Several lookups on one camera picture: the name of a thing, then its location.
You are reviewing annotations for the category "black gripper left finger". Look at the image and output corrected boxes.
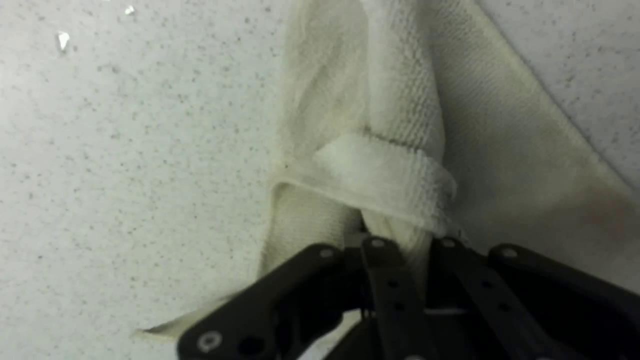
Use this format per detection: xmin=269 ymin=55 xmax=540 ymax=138
xmin=176 ymin=236 xmax=432 ymax=360

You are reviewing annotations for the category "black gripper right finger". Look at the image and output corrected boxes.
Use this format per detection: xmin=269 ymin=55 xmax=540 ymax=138
xmin=428 ymin=236 xmax=640 ymax=360

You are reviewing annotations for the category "white cloth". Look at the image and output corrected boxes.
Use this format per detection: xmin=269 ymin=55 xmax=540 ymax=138
xmin=135 ymin=0 xmax=640 ymax=338

